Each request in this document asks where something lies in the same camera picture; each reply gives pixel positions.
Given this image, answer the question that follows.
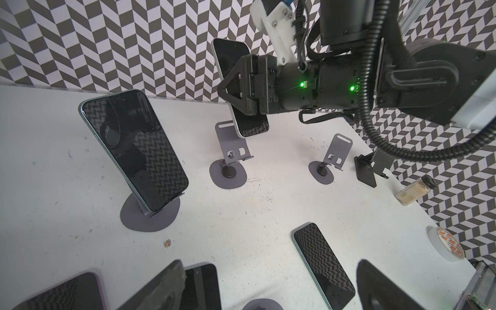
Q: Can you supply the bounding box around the tape roll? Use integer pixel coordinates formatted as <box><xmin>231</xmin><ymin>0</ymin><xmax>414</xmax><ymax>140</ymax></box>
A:
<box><xmin>428</xmin><ymin>227</ymin><xmax>466</xmax><ymax>262</ymax></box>

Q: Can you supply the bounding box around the back middle round stand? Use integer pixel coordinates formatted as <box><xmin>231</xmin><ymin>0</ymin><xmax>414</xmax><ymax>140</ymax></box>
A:
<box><xmin>209</xmin><ymin>121</ymin><xmax>253</xmax><ymax>190</ymax></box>

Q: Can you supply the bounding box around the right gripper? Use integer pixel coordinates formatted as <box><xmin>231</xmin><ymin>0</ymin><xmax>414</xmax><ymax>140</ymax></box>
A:
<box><xmin>217</xmin><ymin>55</ymin><xmax>287</xmax><ymax>116</ymax></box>

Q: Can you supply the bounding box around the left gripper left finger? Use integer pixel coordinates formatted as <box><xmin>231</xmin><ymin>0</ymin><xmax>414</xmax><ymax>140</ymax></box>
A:
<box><xmin>119</xmin><ymin>260</ymin><xmax>185</xmax><ymax>310</ymax></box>

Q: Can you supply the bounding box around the front centre round stand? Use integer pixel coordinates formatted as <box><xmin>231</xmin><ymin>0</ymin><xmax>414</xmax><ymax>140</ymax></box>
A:
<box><xmin>242</xmin><ymin>298</ymin><xmax>283</xmax><ymax>310</ymax></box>

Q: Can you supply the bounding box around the round stand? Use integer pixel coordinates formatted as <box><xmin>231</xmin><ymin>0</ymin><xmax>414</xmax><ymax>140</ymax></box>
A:
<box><xmin>209</xmin><ymin>121</ymin><xmax>253</xmax><ymax>190</ymax></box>
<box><xmin>308</xmin><ymin>134</ymin><xmax>353</xmax><ymax>185</ymax></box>
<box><xmin>120</xmin><ymin>194</ymin><xmax>180</xmax><ymax>233</ymax></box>
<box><xmin>242</xmin><ymin>298</ymin><xmax>283</xmax><ymax>310</ymax></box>

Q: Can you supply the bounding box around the back right round stand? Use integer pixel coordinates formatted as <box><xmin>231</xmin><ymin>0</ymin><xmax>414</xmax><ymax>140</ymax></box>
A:
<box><xmin>308</xmin><ymin>134</ymin><xmax>353</xmax><ymax>185</ymax></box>

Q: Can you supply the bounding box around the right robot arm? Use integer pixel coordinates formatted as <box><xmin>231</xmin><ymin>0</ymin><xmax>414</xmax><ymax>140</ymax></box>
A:
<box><xmin>217</xmin><ymin>1</ymin><xmax>495</xmax><ymax>163</ymax></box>

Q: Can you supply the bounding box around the back left round stand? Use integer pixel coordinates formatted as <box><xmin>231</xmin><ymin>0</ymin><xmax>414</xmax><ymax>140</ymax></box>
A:
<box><xmin>120</xmin><ymin>194</ymin><xmax>180</xmax><ymax>233</ymax></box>

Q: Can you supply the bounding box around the aluminium front rail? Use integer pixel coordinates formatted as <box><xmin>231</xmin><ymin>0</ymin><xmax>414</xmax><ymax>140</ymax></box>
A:
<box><xmin>454</xmin><ymin>261</ymin><xmax>495</xmax><ymax>310</ymax></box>

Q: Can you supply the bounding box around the purple edged phone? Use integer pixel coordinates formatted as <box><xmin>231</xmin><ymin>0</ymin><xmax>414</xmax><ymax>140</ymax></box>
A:
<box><xmin>13</xmin><ymin>271</ymin><xmax>108</xmax><ymax>310</ymax></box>

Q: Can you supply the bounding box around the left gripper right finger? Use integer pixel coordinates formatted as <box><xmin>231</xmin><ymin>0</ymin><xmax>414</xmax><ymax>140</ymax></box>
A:
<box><xmin>356</xmin><ymin>260</ymin><xmax>423</xmax><ymax>310</ymax></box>

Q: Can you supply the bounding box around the small jar black lid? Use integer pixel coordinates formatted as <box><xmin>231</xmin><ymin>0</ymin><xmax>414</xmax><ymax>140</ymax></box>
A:
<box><xmin>394</xmin><ymin>174</ymin><xmax>437</xmax><ymax>207</ymax></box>

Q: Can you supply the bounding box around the black phone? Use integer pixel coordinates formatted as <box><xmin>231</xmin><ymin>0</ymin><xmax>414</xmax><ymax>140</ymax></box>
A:
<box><xmin>211</xmin><ymin>38</ymin><xmax>269</xmax><ymax>138</ymax></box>
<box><xmin>292</xmin><ymin>223</ymin><xmax>356</xmax><ymax>309</ymax></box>
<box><xmin>180</xmin><ymin>263</ymin><xmax>222</xmax><ymax>310</ymax></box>
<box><xmin>78</xmin><ymin>90</ymin><xmax>189</xmax><ymax>214</ymax></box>

